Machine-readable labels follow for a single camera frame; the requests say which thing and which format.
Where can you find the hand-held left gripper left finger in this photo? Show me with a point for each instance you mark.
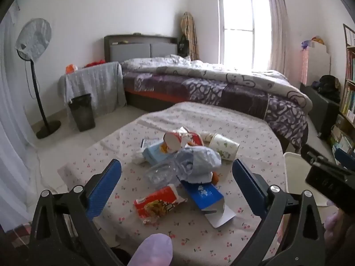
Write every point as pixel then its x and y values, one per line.
pixel 106 185

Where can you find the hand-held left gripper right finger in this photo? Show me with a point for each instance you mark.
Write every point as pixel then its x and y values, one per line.
pixel 246 183

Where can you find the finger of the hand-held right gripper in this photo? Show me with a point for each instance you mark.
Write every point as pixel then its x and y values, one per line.
pixel 344 158
pixel 313 152

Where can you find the white plastic bin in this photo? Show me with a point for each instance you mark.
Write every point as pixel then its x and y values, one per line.
pixel 295 171

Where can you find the orange wrapper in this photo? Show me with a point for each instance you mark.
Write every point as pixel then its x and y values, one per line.
pixel 215 178

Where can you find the white tissue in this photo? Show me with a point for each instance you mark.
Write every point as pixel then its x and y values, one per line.
pixel 138 158

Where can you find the floral paper cup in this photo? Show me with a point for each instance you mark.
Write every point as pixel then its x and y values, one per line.
pixel 223 146

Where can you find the blue and white box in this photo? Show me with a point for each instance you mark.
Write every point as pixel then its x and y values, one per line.
pixel 202 192

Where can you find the blue grey plastic bag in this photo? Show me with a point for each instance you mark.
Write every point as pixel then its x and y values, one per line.
pixel 199 160

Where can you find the red instant noodle packet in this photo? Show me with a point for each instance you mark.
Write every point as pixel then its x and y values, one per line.
pixel 158 202

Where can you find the clear plastic bottle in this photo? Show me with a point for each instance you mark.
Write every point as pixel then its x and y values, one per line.
pixel 160 173

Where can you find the light blue tissue pack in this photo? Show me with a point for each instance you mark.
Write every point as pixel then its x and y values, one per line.
pixel 155 153

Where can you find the small white card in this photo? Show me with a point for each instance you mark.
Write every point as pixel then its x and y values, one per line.
pixel 147 143

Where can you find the red and white noodle cup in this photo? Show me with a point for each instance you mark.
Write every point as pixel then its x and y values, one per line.
pixel 173 141

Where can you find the black trash bin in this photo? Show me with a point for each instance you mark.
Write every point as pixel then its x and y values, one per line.
pixel 81 113

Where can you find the person's right hand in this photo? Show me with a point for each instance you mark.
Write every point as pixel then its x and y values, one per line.
pixel 331 223

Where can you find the person's left hand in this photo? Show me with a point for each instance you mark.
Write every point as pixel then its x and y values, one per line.
pixel 154 250

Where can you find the stack of pale books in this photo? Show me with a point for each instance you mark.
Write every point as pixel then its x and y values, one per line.
pixel 342 138

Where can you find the black bench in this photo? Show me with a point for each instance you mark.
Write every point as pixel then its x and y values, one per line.
pixel 324 110

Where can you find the pile of dark clothes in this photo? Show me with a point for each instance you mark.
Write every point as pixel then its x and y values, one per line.
pixel 328 84

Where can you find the cherry print tablecloth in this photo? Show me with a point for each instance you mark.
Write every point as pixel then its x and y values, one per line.
pixel 194 124

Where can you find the pink and white cabinet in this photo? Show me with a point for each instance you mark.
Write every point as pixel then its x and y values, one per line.
pixel 319 61

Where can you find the row of upright books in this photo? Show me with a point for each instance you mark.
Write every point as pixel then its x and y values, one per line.
pixel 350 66

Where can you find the purple patterned quilt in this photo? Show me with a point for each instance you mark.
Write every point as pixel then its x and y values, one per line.
pixel 222 88

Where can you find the white sheer curtain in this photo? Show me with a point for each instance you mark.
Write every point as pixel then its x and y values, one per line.
pixel 14 144

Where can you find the table under grey checked cloth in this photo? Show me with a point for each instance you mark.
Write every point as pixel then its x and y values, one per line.
pixel 94 83

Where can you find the blue purple toy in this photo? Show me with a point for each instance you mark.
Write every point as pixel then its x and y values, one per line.
pixel 305 44

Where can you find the orange yellow toy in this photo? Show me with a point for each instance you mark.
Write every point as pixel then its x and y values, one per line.
pixel 317 40

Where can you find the wooden bookshelf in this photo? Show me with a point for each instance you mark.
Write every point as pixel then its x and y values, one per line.
pixel 345 37

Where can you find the orange packet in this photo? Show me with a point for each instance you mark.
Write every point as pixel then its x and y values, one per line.
pixel 71 68

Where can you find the red cloth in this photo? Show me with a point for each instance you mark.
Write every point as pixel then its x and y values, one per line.
pixel 95 63

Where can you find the pale window curtain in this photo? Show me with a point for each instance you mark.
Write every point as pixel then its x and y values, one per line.
pixel 277 33

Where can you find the bed with grey headboard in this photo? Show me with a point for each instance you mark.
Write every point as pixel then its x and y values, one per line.
pixel 130 50

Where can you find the black bag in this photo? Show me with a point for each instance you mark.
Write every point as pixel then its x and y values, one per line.
pixel 183 45

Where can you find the window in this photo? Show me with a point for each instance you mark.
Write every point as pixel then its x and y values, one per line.
pixel 238 19

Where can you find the plaid cloth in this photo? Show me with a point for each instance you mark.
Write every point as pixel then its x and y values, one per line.
pixel 191 30

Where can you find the standing fan with grey cover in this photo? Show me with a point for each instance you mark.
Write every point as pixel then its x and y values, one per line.
pixel 33 38

